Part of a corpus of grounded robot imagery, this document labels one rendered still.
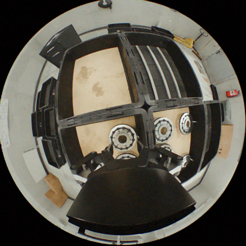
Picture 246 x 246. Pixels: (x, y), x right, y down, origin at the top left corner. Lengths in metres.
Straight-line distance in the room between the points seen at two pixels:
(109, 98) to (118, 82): 0.08
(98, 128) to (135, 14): 3.24
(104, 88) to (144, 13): 3.13
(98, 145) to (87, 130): 0.08
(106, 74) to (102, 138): 0.28
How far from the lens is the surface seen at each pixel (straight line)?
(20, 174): 3.12
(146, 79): 0.35
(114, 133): 0.27
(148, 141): 0.21
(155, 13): 3.36
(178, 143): 0.41
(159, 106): 0.21
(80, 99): 0.36
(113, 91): 0.31
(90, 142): 0.34
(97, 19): 3.23
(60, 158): 1.16
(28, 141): 2.98
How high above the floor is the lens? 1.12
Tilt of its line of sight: 87 degrees down
